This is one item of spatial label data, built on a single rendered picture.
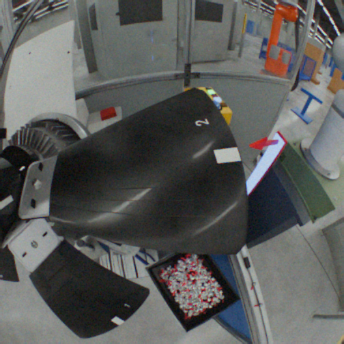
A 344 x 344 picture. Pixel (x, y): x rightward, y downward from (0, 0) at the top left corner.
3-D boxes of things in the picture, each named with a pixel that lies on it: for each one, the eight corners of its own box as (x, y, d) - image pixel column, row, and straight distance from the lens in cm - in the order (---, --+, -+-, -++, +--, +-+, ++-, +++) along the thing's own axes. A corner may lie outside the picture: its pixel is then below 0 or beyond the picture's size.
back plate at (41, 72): (24, 248, 75) (23, 250, 75) (-12, 72, 79) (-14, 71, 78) (155, 237, 52) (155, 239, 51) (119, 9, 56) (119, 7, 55)
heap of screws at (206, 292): (153, 271, 52) (152, 271, 48) (195, 249, 53) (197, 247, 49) (186, 321, 54) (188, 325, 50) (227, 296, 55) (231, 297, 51)
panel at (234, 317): (183, 212, 130) (194, 155, 73) (185, 211, 130) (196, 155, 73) (213, 314, 129) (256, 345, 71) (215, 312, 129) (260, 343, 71)
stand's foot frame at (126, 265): (98, 211, 156) (95, 207, 149) (147, 203, 147) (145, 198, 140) (106, 281, 142) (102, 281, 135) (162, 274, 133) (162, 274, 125)
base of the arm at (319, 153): (310, 135, 75) (328, 97, 70) (342, 168, 74) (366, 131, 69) (291, 147, 58) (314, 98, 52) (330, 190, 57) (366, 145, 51)
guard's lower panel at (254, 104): (26, 200, 211) (-26, 147, 172) (254, 156, 192) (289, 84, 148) (26, 203, 210) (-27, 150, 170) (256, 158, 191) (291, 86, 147)
